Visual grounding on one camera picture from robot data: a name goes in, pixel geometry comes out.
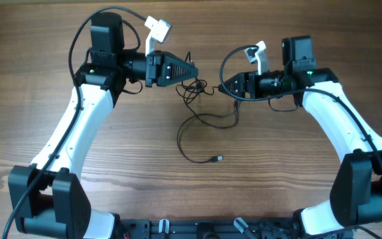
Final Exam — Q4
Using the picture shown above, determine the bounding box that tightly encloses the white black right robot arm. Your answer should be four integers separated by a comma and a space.
219, 36, 382, 238

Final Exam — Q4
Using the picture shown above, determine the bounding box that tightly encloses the black right camera cable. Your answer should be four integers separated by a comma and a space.
219, 44, 382, 239

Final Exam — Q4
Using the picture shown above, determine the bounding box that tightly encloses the thin black usb cable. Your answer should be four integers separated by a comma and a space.
176, 99, 241, 164

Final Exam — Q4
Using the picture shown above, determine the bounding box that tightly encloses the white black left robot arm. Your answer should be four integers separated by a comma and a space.
7, 7, 198, 238

